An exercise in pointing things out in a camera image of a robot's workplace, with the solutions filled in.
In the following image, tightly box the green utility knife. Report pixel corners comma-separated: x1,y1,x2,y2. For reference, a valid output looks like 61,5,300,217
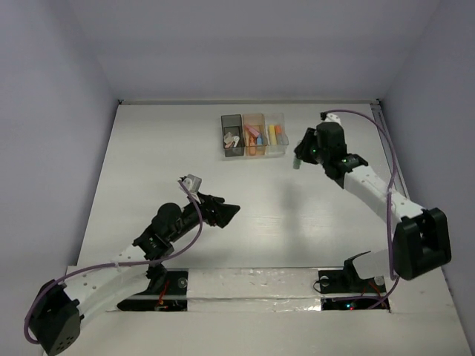
292,157,301,170

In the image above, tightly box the orange utility knife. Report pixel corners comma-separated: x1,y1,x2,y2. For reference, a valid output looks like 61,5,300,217
248,136,257,156

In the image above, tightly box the pink utility knife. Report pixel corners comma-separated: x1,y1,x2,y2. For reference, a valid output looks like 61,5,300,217
244,125,261,138

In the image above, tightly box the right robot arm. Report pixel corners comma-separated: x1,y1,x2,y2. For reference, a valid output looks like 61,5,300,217
294,122,452,291

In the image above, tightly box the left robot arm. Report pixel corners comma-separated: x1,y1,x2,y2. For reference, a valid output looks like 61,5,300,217
23,194,240,355

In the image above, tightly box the clear plastic bin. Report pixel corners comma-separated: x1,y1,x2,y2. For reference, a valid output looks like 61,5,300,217
264,113,289,156

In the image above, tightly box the pink correction tape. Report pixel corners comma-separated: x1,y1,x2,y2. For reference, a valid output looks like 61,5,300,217
223,133,240,149

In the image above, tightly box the smoky grey plastic bin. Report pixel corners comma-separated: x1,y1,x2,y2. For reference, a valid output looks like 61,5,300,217
220,114,245,158

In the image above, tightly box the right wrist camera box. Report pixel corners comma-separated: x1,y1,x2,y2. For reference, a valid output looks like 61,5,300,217
320,112,341,125

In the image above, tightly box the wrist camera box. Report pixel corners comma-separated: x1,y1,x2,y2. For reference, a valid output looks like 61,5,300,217
320,112,341,125
177,174,202,195

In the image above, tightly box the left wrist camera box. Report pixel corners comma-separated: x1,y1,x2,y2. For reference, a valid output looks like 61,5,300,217
177,174,202,195

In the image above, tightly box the aluminium side rail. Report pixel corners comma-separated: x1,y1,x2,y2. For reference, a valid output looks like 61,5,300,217
370,99,430,263

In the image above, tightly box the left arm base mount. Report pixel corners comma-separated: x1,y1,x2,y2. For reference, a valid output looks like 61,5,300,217
117,268,189,312

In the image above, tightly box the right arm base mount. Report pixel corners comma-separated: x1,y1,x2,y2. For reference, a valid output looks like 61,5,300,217
312,251,390,311

